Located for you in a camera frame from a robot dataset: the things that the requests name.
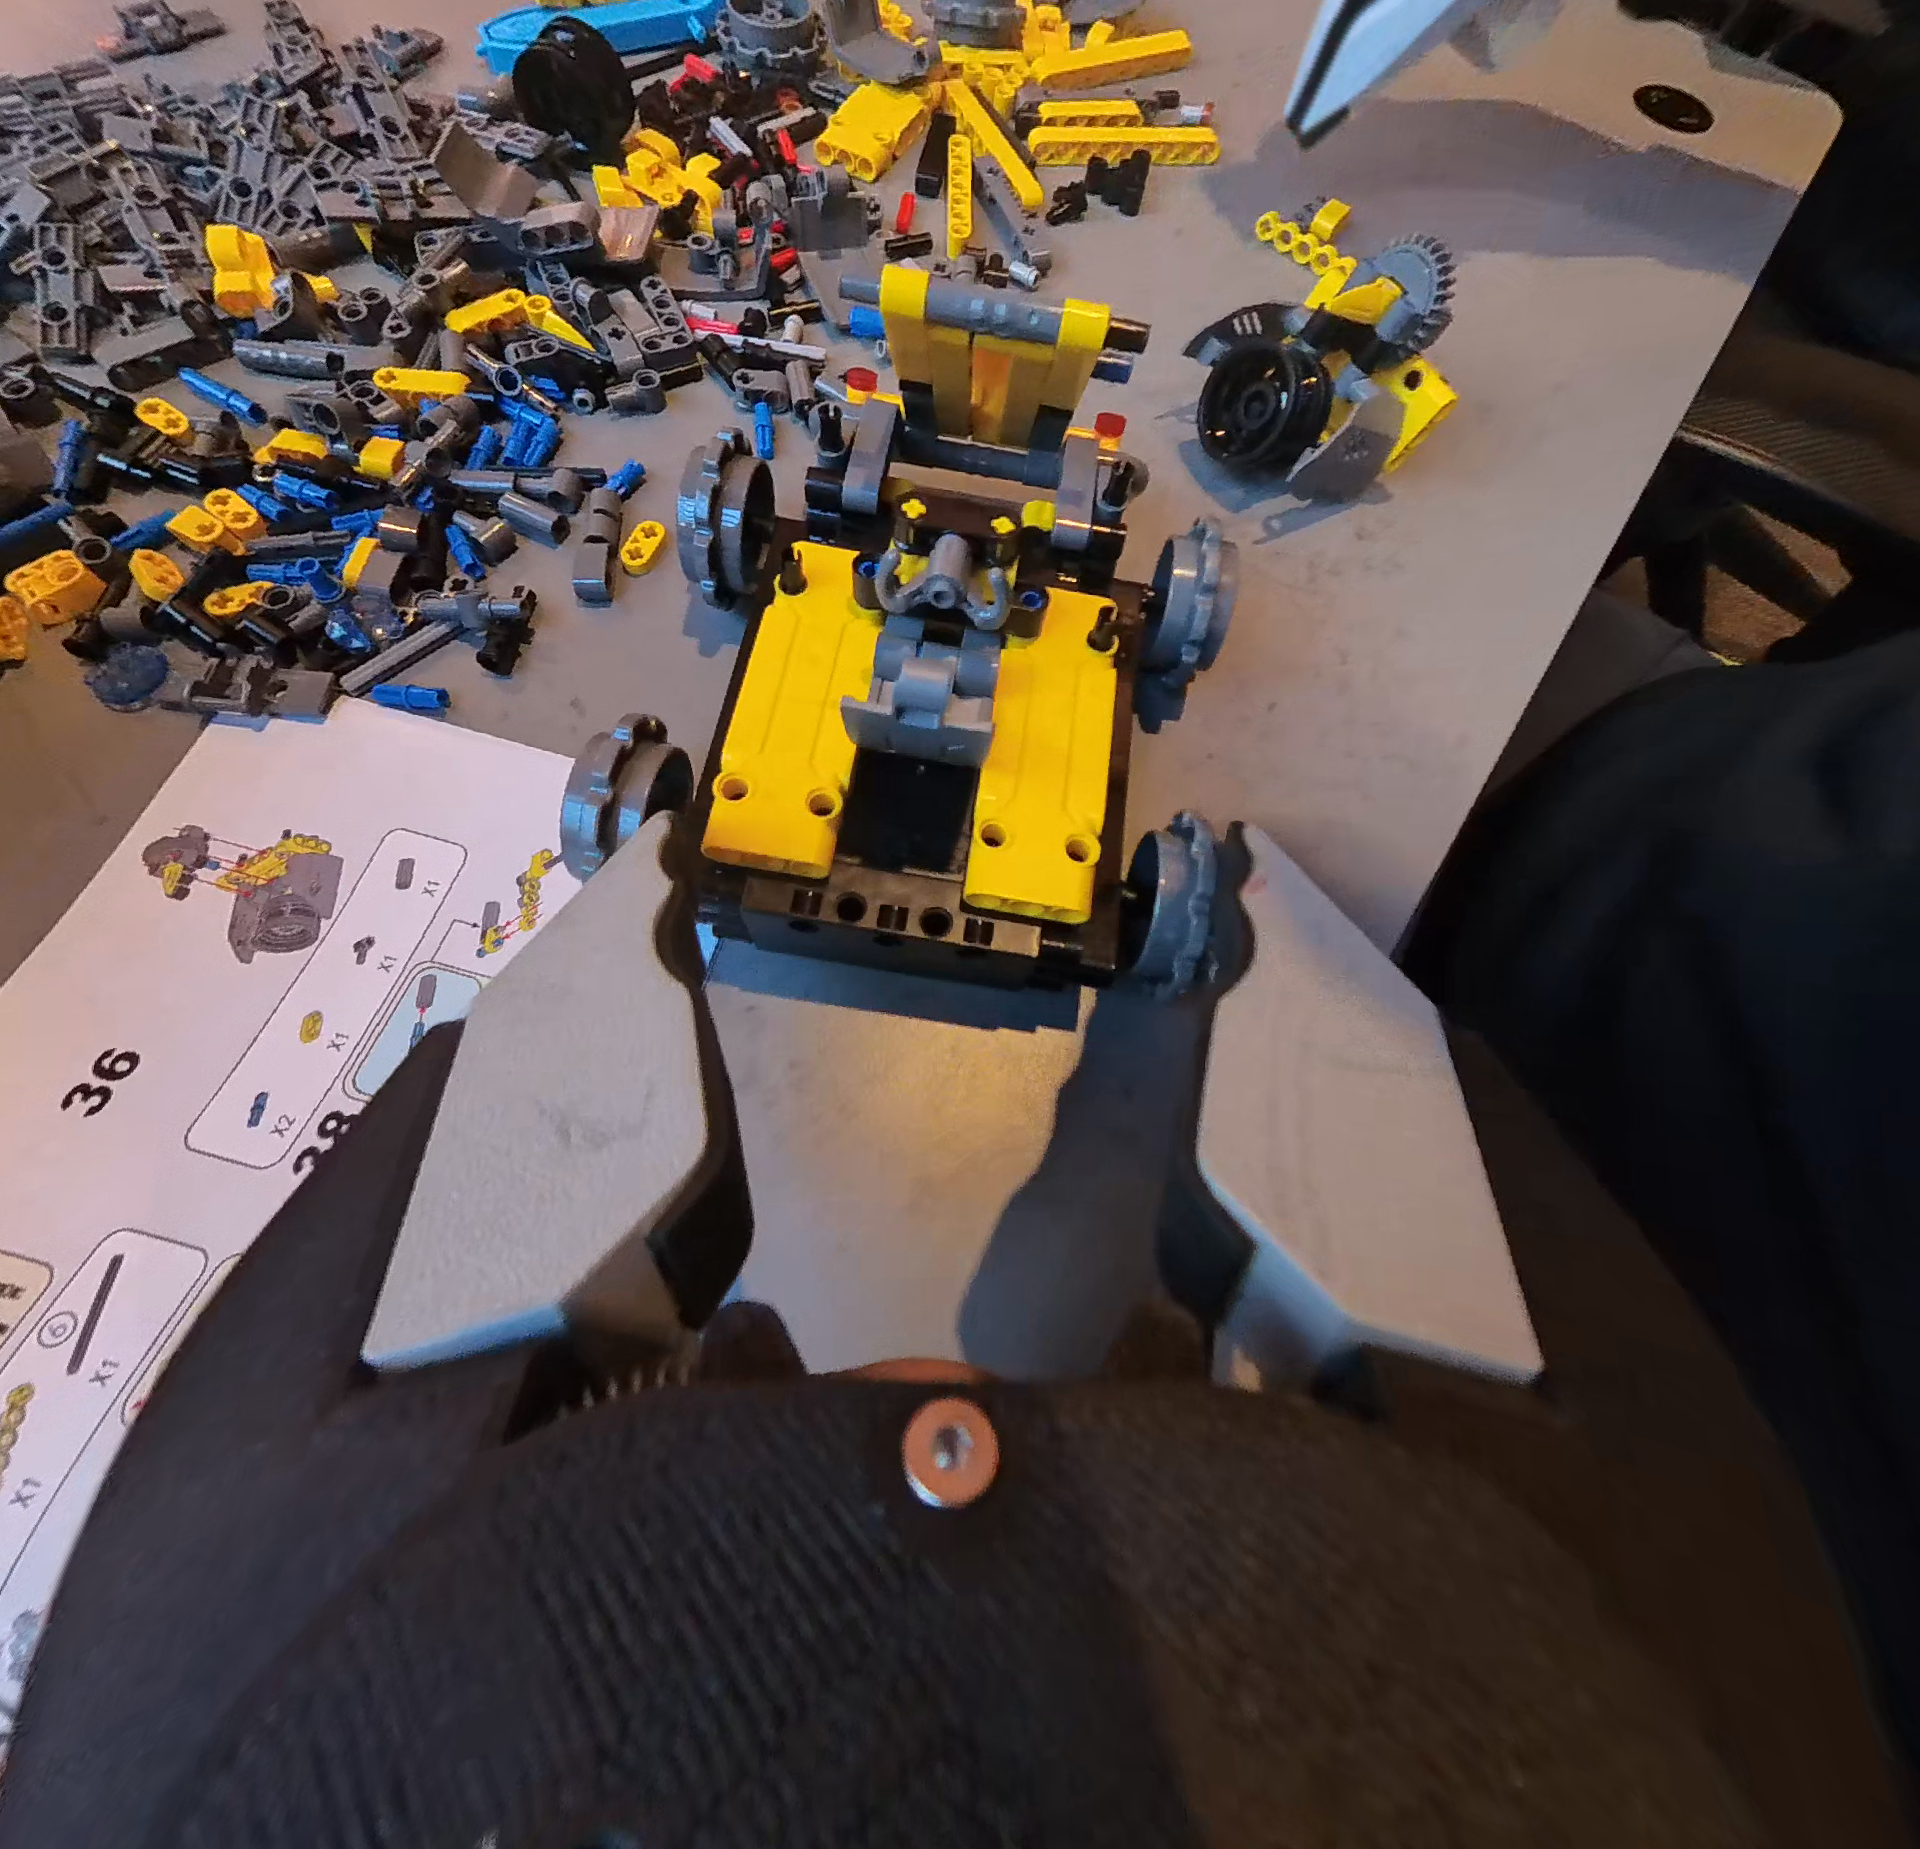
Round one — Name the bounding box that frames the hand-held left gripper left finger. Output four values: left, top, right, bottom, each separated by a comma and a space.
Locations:
359, 811, 755, 1362

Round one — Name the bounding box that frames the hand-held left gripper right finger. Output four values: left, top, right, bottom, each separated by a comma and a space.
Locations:
1083, 824, 1548, 1399

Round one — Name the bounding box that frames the spread of yellow beams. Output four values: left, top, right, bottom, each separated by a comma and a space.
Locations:
811, 20, 1221, 275

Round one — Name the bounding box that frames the yellow brick wheel subassembly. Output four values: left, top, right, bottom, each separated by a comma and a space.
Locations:
1183, 233, 1460, 503

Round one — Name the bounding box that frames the yellow brick vehicle model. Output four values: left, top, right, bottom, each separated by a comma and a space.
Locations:
561, 261, 1255, 1000

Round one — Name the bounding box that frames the pile of small connector pieces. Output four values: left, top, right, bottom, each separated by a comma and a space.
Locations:
0, 274, 677, 727

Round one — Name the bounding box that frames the grey desk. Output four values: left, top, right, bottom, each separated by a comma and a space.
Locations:
0, 0, 1848, 1379

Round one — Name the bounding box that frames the white instruction booklet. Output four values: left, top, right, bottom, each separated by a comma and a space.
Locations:
0, 698, 601, 1701

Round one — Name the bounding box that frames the pile of black red pieces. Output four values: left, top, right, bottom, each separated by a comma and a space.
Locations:
593, 48, 1052, 413

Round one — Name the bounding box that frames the blue brick separator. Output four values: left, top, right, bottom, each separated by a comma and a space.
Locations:
478, 0, 747, 82

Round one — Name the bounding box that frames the black wheel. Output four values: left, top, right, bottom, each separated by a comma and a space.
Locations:
514, 16, 638, 157

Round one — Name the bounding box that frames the pile of grey track links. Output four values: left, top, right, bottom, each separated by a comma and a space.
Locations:
0, 0, 498, 381

